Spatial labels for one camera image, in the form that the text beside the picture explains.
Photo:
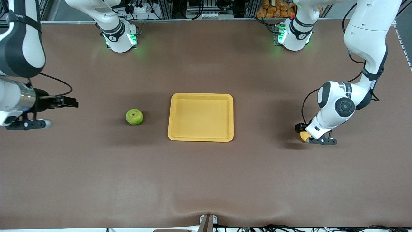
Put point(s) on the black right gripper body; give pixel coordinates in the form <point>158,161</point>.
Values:
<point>42,99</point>

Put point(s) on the yellow potato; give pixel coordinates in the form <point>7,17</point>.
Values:
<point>304,137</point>

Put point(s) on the green apple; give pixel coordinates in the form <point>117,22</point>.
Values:
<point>134,117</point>

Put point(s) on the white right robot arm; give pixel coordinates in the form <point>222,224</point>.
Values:
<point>32,48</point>

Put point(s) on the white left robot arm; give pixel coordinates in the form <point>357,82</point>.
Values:
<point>367,32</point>

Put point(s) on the yellow plastic tray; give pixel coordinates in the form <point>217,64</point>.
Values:
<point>199,119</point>

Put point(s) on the brown table mat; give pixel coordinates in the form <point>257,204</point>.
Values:
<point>206,180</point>

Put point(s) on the orange packaged snacks pile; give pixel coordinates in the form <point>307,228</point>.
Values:
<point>273,11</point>

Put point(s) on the white power strip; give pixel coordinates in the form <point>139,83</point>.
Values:
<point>140,9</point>

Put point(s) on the grey electronics box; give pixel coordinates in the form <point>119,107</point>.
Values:
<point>209,15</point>

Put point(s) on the aluminium table edge rail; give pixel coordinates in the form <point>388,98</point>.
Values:
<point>64,22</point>

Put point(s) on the perforated aluminium side rail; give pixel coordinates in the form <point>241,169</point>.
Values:
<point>404,48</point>

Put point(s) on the aluminium frame post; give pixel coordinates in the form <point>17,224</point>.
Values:
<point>251,9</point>
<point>164,9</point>

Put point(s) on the grey camera stand bracket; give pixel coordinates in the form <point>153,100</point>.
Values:
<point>207,224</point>

